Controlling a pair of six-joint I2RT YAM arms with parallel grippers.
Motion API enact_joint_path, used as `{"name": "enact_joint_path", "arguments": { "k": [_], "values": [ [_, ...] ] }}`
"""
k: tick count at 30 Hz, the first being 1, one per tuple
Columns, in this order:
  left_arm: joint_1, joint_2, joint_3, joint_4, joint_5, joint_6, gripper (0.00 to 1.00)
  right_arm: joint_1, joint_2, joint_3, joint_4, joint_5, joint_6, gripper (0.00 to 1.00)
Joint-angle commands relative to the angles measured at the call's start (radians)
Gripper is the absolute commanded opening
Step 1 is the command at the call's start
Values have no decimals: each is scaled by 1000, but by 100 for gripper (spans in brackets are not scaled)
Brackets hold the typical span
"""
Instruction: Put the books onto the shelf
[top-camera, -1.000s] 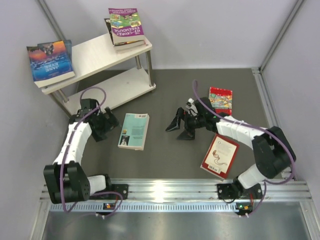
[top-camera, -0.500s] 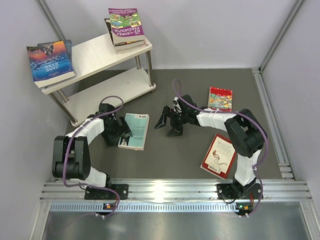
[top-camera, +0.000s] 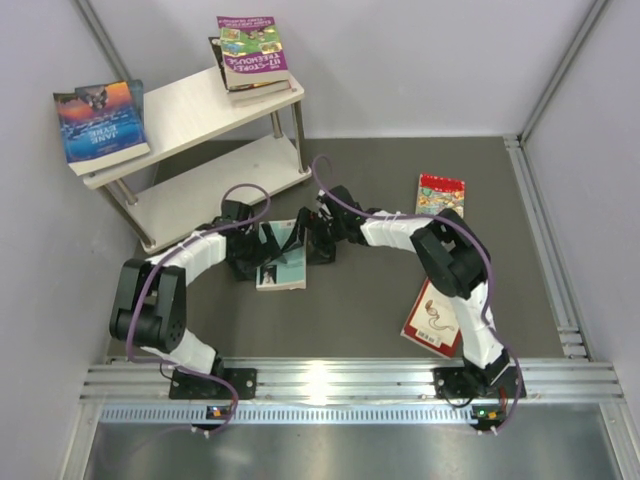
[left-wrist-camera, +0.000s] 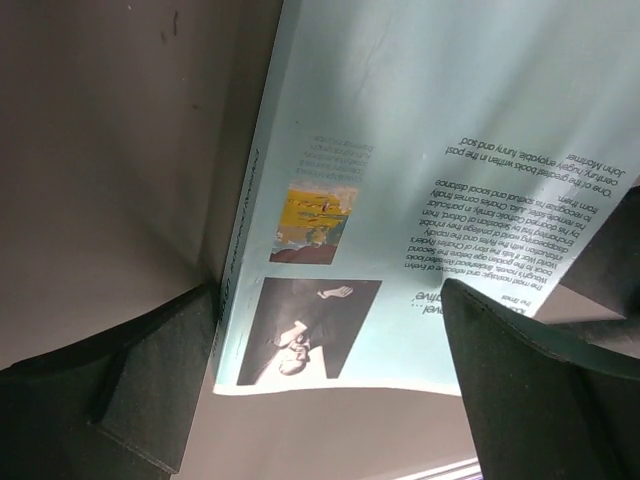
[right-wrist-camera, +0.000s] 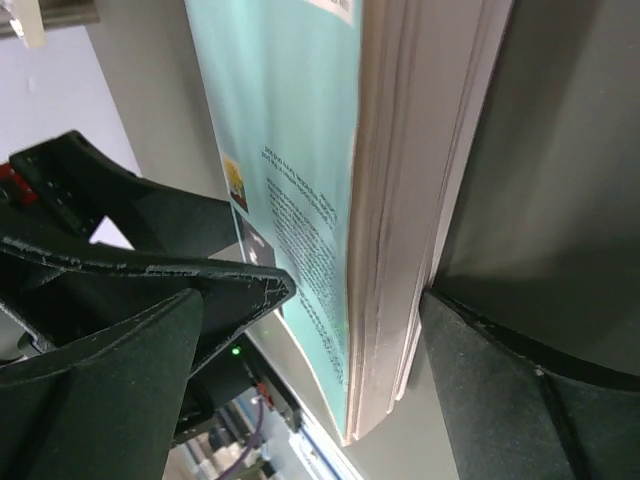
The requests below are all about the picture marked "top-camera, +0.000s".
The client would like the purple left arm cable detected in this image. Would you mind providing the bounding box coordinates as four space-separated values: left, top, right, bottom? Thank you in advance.
124 182 274 439

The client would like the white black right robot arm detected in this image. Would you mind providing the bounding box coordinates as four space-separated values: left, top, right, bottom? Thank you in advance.
287 185 510 397

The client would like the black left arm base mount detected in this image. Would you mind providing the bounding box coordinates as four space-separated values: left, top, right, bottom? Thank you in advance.
168 368 257 400

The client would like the white two-tier shelf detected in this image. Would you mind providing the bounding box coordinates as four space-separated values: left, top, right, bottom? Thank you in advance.
84 67 311 253

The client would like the purple storey treehouse book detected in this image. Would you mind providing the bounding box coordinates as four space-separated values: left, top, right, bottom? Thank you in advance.
216 16 290 89

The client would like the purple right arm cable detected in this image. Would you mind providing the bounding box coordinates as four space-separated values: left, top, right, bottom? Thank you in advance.
310 154 526 436

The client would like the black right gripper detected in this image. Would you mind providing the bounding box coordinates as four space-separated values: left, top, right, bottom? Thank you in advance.
282 208 346 267

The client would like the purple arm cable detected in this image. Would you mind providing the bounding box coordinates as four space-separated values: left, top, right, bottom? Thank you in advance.
124 182 274 439
310 154 526 436

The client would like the red Edward Tulane book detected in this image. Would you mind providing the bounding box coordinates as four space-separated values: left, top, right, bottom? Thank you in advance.
400 280 462 358

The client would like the black treehouse book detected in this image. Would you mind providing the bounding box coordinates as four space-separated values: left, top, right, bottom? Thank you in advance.
208 37 231 93

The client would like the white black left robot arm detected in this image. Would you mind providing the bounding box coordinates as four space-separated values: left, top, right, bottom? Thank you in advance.
109 200 305 397

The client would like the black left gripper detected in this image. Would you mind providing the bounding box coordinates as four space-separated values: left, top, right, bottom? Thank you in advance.
228 224 286 283

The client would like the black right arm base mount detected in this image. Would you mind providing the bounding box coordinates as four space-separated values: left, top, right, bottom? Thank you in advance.
433 366 526 404

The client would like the aluminium front rail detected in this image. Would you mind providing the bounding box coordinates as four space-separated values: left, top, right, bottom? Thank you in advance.
80 359 624 425

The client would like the red storey treehouse book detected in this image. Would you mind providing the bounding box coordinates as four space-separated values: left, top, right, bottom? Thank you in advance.
227 81 291 106

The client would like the light teal paperback book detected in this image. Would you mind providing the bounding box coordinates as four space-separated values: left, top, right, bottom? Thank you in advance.
255 244 307 292

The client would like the blue Jane Eyre book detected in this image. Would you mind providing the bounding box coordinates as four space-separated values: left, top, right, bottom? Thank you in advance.
53 79 150 176

